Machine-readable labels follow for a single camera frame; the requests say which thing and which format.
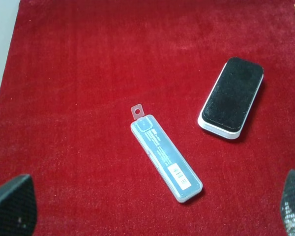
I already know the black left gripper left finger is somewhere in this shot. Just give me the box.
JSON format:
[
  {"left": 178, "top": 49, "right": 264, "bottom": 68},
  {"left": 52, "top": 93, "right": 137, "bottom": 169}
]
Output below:
[{"left": 0, "top": 174, "right": 37, "bottom": 236}]

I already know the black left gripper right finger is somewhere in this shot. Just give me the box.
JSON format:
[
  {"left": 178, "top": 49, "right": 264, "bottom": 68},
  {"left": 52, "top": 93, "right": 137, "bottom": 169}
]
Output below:
[{"left": 280, "top": 169, "right": 295, "bottom": 236}]

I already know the red velvet table cloth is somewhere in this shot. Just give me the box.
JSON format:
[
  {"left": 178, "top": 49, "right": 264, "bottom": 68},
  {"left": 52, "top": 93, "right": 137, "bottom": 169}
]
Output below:
[{"left": 0, "top": 0, "right": 295, "bottom": 236}]

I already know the white plastic case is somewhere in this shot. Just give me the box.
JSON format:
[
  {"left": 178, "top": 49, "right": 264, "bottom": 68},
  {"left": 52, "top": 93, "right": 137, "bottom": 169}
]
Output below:
[{"left": 130, "top": 104, "right": 203, "bottom": 203}]

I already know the black white board eraser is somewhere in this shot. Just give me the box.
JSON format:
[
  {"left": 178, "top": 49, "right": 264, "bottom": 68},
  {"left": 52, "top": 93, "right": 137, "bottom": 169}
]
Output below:
[{"left": 197, "top": 57, "right": 264, "bottom": 140}]

